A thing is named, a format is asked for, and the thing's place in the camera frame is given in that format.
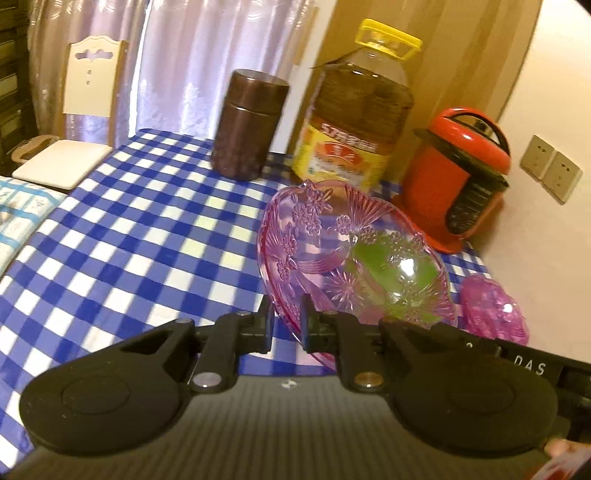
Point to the sheer lilac curtain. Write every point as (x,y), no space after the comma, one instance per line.
(184,60)

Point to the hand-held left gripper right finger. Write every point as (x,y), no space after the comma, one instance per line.
(308,330)

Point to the cream wooden chair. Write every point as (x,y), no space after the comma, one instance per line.
(60,161)

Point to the pink textured bowl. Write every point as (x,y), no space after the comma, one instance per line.
(489,304)

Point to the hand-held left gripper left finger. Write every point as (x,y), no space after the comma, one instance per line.
(264,330)

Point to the tan wooden cabinet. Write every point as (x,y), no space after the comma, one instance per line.
(461,55)

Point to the person's right hand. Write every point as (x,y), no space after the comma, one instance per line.
(565,452)

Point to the beige wall socket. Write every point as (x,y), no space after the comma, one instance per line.
(563,177)
(535,154)

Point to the red electric rice cooker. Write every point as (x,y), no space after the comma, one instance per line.
(434,184)

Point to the brown cylindrical canister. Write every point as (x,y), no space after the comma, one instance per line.
(244,129)

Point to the blue checkered tablecloth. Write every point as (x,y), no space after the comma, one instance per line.
(138,230)

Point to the pink glass plate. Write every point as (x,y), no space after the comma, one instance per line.
(314,258)

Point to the green steel-lined bowl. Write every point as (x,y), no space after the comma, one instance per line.
(374,263)

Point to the dark wooden shelf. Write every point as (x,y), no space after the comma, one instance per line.
(11,92)

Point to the cooking oil bottle yellow cap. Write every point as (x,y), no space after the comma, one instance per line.
(355,115)

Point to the printed blanket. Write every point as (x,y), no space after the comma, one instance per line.
(23,212)

